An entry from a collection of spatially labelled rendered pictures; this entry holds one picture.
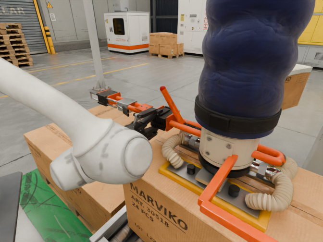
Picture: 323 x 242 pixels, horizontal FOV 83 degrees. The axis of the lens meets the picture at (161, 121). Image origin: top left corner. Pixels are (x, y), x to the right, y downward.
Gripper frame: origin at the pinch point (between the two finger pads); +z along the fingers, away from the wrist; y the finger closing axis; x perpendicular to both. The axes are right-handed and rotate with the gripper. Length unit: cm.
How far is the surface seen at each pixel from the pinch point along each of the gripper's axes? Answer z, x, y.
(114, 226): -24, -8, 50
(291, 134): 232, 49, 107
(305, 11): -4, 36, -35
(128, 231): -21, -4, 53
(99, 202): -20, -27, 53
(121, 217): -20, -8, 48
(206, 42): -7.7, 19.1, -29.0
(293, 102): 167, 38, 40
